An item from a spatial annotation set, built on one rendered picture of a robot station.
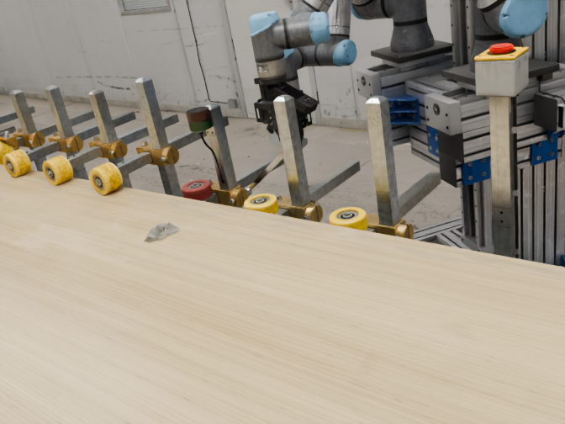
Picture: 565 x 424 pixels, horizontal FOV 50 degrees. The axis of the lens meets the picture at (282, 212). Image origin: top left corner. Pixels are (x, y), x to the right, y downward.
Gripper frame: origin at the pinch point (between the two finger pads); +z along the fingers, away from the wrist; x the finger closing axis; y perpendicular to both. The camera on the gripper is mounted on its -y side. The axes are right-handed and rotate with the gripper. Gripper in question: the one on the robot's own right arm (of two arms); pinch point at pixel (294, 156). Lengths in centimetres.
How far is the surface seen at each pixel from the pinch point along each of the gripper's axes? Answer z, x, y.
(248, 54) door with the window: 23, 250, 253
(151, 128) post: -20.8, 20.6, -36.0
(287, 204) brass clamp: -3.1, -25.5, -35.8
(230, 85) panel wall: 52, 281, 255
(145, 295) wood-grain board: -7, -31, -86
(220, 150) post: -16.1, -5.7, -35.8
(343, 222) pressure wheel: -8, -51, -48
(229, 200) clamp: -1.8, -5.6, -36.8
